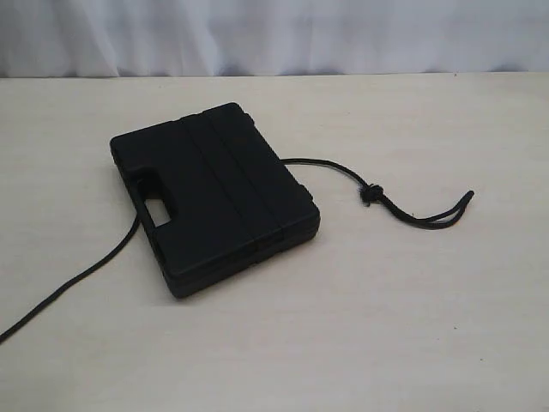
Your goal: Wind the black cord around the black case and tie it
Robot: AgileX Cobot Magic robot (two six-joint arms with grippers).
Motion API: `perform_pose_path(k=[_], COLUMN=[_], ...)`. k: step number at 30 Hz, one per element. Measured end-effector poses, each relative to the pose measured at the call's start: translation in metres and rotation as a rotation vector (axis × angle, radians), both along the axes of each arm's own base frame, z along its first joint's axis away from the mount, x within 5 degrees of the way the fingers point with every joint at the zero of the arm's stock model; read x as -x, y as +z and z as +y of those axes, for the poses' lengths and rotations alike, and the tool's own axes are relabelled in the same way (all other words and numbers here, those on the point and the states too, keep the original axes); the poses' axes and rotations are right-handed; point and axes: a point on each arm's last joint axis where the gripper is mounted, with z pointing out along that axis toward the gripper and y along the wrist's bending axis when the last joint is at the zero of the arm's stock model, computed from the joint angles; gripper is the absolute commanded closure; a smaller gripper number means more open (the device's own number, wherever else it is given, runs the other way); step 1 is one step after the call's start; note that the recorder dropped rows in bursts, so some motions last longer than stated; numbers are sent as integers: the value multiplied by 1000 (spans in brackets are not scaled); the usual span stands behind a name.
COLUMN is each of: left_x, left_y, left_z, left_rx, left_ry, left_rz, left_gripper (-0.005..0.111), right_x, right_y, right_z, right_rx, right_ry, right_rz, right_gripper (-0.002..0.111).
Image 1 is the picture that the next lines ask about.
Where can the white curtain backdrop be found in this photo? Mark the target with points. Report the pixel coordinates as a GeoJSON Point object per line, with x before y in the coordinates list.
{"type": "Point", "coordinates": [270, 38]}

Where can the black plastic carry case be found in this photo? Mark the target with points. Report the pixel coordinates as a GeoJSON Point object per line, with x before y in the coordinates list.
{"type": "Point", "coordinates": [213, 197]}

